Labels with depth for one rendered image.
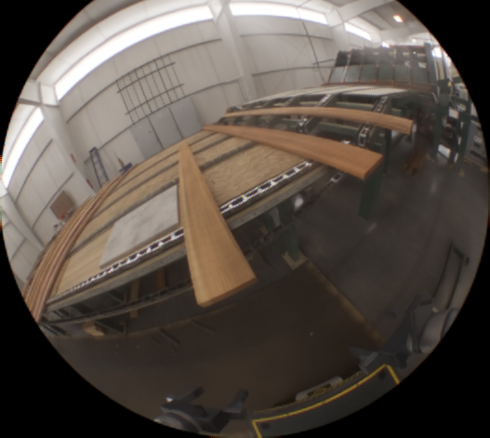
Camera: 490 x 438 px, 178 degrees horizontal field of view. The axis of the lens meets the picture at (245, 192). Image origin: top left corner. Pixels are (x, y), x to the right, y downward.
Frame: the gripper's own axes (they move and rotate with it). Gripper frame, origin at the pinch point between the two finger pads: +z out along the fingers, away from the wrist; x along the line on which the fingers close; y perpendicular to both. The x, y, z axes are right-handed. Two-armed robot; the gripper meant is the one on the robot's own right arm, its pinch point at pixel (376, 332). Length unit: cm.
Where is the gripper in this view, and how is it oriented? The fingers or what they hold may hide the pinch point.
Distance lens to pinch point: 47.7
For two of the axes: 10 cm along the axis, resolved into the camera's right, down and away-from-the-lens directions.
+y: 4.3, 7.1, -5.5
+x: 9.0, -3.6, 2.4
